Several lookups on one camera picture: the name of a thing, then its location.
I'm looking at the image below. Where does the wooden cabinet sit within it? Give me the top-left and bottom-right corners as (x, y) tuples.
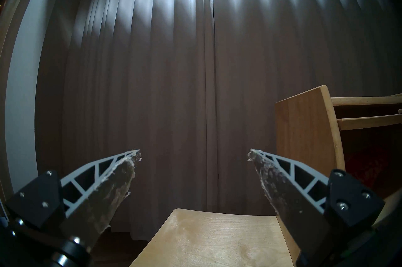
(275, 85), (402, 232)

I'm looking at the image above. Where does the grey curtain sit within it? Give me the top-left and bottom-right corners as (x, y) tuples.
(35, 0), (402, 242)

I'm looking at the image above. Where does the red patterned towel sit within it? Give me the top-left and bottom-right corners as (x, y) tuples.
(344, 147), (396, 185)

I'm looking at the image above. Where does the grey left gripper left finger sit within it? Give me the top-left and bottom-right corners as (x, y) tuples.
(6, 149), (142, 253)

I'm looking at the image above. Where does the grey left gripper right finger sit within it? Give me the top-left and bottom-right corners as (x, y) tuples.
(247, 149), (386, 267)

